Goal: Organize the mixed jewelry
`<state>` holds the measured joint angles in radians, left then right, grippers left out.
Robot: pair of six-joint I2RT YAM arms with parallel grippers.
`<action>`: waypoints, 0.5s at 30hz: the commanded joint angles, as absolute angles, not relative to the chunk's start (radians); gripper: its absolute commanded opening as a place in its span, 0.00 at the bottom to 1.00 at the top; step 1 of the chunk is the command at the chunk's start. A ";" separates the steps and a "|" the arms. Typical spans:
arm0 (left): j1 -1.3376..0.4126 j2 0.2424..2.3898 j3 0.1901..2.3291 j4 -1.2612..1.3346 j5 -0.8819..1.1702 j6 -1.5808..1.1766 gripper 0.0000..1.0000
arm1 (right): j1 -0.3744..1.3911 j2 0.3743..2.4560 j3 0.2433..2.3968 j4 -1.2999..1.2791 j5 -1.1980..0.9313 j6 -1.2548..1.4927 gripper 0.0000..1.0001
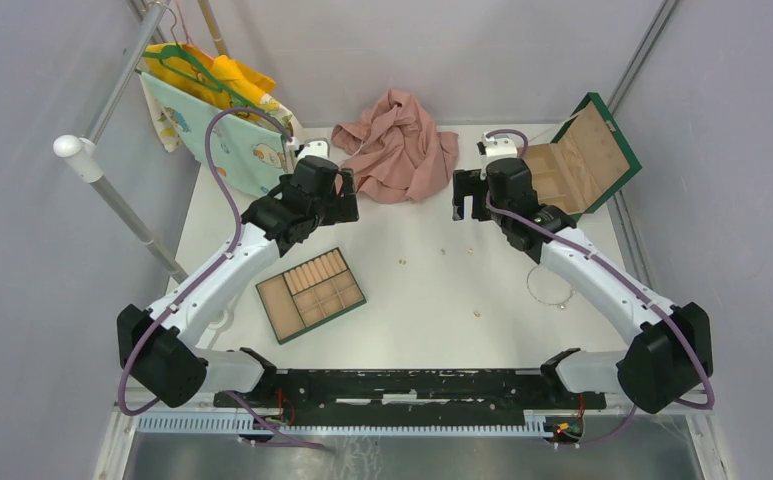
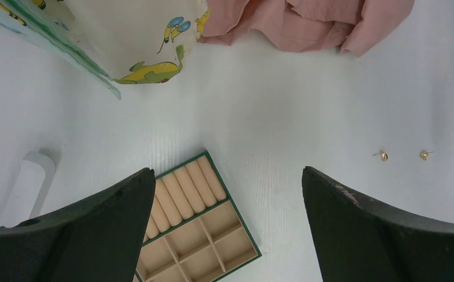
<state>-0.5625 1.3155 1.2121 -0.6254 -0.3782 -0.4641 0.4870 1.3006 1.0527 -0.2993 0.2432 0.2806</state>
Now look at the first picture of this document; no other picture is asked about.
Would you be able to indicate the yellow garment on hanger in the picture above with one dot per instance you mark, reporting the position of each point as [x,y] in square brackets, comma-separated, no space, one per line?
[214,76]

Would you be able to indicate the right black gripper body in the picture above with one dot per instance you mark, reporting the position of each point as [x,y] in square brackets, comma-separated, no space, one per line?
[468,183]

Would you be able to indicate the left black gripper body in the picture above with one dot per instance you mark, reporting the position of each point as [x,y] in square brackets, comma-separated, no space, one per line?
[337,209]

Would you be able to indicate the open green jewelry box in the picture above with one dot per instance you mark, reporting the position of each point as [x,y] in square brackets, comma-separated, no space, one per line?
[585,163]

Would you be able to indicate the green clothes hanger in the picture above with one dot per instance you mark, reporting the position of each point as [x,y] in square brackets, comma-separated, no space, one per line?
[214,73]

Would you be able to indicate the pink crumpled cloth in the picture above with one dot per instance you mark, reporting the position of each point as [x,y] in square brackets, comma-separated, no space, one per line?
[395,150]

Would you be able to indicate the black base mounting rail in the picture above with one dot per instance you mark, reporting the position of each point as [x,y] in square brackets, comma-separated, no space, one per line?
[413,398]

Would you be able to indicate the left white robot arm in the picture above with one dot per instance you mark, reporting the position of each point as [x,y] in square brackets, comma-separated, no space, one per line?
[158,344]

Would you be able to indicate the silver clothes rack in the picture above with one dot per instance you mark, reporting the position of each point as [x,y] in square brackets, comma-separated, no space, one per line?
[129,221]

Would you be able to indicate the mint cartoon print cloth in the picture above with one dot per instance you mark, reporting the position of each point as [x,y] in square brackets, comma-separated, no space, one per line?
[248,157]

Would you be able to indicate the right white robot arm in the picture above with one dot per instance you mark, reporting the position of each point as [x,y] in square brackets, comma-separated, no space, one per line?
[668,356]

